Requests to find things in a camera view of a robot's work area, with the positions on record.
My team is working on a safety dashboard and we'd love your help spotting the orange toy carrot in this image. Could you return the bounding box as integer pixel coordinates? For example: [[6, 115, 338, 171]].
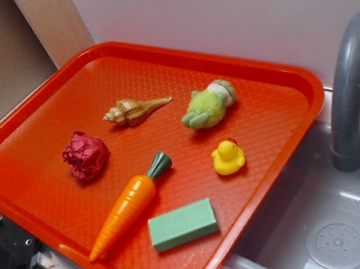
[[89, 152, 173, 262]]

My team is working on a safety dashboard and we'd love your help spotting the light wooden board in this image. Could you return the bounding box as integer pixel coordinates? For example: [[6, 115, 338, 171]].
[[14, 0, 94, 68]]

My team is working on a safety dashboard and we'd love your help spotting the green foam block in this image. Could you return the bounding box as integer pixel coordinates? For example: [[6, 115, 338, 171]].
[[148, 197, 220, 253]]

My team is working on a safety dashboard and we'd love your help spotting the yellow rubber duck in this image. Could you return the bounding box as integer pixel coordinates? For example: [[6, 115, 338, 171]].
[[211, 139, 246, 176]]

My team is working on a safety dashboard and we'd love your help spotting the orange plastic tray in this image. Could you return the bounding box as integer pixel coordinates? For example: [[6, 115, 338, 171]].
[[0, 43, 325, 269]]

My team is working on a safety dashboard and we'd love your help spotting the striped spiral seashell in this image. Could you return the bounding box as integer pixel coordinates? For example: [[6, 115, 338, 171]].
[[103, 96, 173, 126]]

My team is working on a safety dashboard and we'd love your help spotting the grey toy sink basin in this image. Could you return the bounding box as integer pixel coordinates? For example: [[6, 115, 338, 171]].
[[226, 122, 360, 269]]

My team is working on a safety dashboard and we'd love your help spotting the crumpled red paper ball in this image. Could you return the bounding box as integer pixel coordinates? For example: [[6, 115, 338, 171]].
[[62, 131, 110, 180]]

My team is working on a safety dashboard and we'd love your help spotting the green plush toy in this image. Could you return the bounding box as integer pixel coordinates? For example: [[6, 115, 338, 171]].
[[181, 79, 237, 130]]

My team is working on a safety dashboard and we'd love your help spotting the grey toy faucet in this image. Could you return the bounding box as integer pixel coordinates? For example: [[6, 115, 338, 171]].
[[331, 12, 360, 172]]

